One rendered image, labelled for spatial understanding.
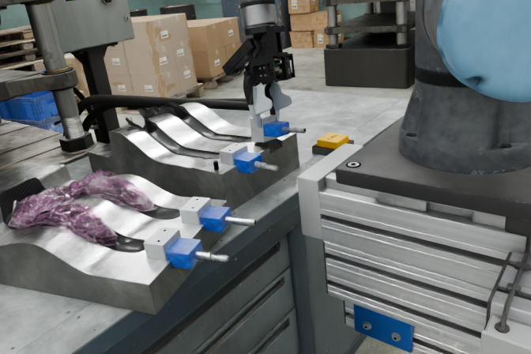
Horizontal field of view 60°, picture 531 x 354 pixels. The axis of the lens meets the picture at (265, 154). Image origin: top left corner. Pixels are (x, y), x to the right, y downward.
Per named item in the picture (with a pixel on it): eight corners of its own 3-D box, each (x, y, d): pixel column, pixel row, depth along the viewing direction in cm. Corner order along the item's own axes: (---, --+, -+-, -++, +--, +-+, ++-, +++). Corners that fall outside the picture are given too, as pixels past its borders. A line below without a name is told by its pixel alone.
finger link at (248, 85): (247, 103, 98) (248, 62, 98) (242, 104, 99) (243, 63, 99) (262, 106, 102) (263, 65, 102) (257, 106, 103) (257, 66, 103)
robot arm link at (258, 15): (232, 9, 98) (257, 10, 104) (235, 32, 99) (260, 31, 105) (259, 3, 94) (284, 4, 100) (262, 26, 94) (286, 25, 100)
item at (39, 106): (75, 109, 451) (69, 87, 443) (39, 122, 418) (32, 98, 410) (35, 106, 479) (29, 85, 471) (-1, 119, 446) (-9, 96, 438)
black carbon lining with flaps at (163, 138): (261, 145, 110) (257, 107, 107) (215, 171, 99) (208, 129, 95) (166, 128, 131) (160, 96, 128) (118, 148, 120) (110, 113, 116)
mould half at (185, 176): (299, 167, 113) (295, 114, 108) (227, 214, 95) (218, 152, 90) (166, 140, 143) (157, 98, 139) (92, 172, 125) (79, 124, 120)
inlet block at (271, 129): (312, 140, 101) (310, 115, 99) (299, 145, 97) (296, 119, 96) (265, 137, 109) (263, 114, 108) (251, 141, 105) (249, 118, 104)
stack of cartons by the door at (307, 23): (345, 44, 756) (343, -10, 726) (337, 48, 732) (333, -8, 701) (299, 44, 803) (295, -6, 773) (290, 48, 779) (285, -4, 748)
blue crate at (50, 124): (82, 129, 459) (76, 107, 451) (46, 144, 425) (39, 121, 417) (42, 126, 488) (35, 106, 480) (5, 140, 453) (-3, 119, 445)
